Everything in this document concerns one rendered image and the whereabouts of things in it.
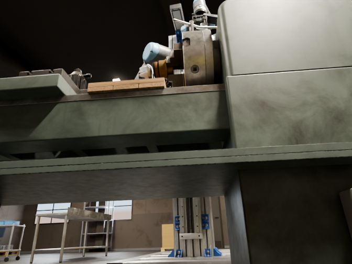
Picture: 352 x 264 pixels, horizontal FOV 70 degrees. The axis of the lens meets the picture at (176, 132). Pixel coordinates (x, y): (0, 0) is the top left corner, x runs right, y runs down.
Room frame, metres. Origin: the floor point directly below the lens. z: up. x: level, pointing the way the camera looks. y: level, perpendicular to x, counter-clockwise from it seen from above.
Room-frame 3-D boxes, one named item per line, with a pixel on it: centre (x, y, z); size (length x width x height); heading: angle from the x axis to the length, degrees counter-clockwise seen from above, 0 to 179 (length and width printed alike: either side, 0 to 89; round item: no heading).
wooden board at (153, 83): (1.00, 0.17, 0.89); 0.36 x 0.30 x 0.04; 176
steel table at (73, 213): (6.22, 2.35, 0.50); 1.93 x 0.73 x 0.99; 168
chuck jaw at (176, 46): (0.90, -0.02, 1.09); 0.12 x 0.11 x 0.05; 176
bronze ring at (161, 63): (0.99, 0.05, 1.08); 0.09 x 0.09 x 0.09; 87
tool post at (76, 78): (1.10, 0.51, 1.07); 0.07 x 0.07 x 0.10; 86
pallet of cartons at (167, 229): (7.69, -0.08, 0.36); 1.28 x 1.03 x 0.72; 80
